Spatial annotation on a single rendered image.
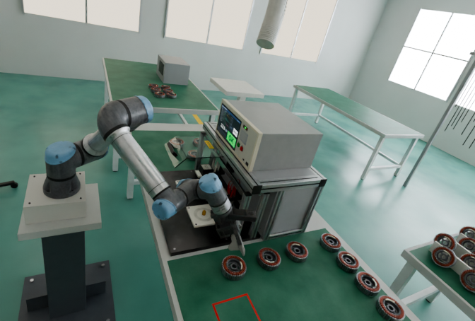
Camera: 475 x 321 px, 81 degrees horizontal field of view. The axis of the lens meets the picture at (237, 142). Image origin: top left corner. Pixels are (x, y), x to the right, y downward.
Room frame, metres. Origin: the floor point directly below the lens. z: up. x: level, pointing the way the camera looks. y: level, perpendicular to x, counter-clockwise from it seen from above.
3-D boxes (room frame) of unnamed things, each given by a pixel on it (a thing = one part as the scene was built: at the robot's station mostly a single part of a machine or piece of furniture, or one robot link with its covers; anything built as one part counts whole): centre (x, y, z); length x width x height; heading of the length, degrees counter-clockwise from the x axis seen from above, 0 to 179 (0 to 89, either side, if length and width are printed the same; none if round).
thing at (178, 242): (1.28, 0.13, 0.76); 0.64 x 0.47 x 0.02; 31
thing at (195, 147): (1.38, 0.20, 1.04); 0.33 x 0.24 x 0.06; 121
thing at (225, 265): (0.90, -0.12, 0.77); 0.11 x 0.11 x 0.04
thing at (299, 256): (1.08, -0.42, 0.77); 0.11 x 0.11 x 0.04
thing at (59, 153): (1.03, 0.75, 1.02); 0.13 x 0.12 x 0.14; 156
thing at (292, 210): (1.21, -0.37, 0.91); 0.28 x 0.03 x 0.32; 121
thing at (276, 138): (1.43, -0.14, 1.22); 0.44 x 0.39 x 0.20; 31
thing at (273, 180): (1.44, -0.13, 1.09); 0.68 x 0.44 x 0.05; 31
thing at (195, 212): (1.17, 0.08, 0.78); 0.15 x 0.15 x 0.01; 31
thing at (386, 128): (4.68, -1.70, 0.38); 2.10 x 0.90 x 0.75; 31
